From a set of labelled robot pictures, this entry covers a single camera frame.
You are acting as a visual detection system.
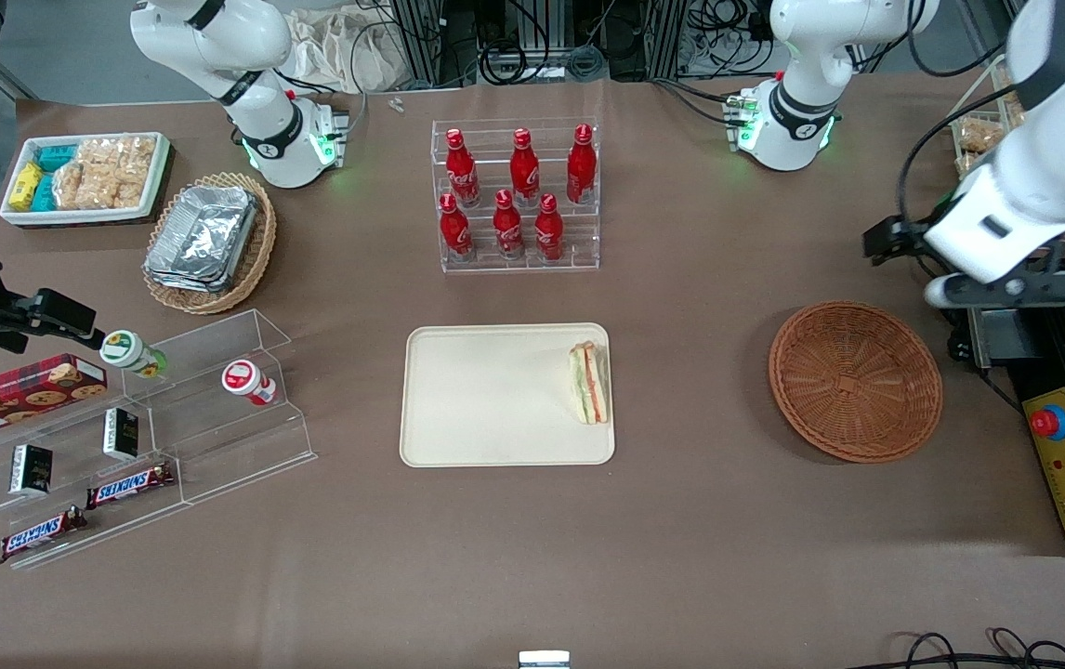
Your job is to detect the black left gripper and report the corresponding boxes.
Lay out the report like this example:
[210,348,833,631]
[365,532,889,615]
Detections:
[863,216,947,270]

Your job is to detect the triangle sandwich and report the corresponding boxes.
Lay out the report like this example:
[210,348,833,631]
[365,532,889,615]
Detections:
[569,340,611,426]

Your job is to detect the brown round wicker basket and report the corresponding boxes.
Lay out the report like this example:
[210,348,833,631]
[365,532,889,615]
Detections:
[768,300,944,465]

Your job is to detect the aluminium foil tray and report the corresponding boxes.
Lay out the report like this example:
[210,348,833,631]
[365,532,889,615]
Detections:
[143,184,262,295]

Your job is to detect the tan oval wicker basket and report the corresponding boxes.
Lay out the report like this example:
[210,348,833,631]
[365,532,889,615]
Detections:
[141,172,279,316]

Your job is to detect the beige rectangular plastic tray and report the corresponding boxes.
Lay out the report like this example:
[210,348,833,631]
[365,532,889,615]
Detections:
[400,322,616,467]

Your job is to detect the red chocolate chip cookie box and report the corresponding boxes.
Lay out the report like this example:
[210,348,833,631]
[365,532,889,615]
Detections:
[0,354,110,444]

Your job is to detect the green cap yogurt bottle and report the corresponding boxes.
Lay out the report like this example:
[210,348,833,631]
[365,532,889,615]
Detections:
[99,330,169,380]

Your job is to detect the yellow snack packet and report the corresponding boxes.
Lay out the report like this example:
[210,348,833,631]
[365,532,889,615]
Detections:
[8,162,45,213]

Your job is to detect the small black box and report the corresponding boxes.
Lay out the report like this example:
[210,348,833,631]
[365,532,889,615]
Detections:
[9,444,55,496]
[103,407,141,463]

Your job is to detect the clear bag rice crackers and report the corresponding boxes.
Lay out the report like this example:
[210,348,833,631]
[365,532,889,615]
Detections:
[77,136,158,174]
[53,160,149,211]

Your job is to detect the white rectangular snack bin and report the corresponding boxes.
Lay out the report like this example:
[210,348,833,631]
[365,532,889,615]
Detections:
[0,132,173,230]

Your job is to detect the brown snickers bar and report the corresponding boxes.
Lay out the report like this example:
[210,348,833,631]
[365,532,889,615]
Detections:
[0,505,89,566]
[85,462,177,511]

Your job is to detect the black equipment base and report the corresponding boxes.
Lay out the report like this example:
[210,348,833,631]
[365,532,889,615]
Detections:
[946,209,1065,558]

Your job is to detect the red cap yogurt bottle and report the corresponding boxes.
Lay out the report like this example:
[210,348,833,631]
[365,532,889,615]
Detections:
[221,360,279,408]

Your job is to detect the clear acrylic stepped shelf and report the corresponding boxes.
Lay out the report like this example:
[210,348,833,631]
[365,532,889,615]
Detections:
[119,308,319,508]
[0,390,190,571]

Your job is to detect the clear acrylic bottle rack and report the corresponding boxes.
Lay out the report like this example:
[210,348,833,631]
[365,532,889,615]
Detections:
[430,118,601,274]

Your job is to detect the red cola bottle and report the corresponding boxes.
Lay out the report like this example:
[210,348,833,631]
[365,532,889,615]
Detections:
[533,193,566,263]
[566,124,598,206]
[439,192,476,262]
[445,128,482,208]
[493,189,527,260]
[509,128,542,208]

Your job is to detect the beige cloth bag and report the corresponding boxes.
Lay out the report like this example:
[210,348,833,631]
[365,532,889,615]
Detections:
[283,3,408,96]

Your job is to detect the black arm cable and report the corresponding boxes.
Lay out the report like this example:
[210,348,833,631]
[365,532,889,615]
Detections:
[895,0,1031,270]

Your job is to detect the wire rack with bread bags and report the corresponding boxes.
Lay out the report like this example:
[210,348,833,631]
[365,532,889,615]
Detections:
[949,53,1028,179]

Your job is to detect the aluminium frame with cables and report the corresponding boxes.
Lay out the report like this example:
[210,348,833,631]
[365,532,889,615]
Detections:
[356,0,780,86]

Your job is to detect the black floor cables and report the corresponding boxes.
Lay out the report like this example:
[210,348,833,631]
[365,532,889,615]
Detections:
[874,626,1065,669]

